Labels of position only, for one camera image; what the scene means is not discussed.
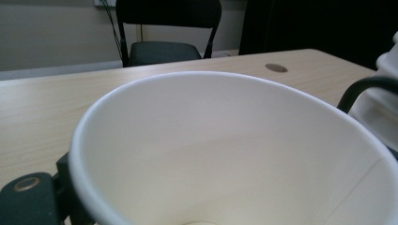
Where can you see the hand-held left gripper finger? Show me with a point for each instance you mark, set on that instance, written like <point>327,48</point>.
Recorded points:
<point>70,193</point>

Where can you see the white disposable paper cup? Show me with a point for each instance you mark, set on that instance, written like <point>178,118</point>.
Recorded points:
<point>219,150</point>

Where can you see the black folding chair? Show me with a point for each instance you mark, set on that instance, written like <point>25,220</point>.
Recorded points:
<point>165,50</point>

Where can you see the dark round table grommet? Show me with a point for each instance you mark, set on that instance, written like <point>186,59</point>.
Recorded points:
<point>276,67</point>

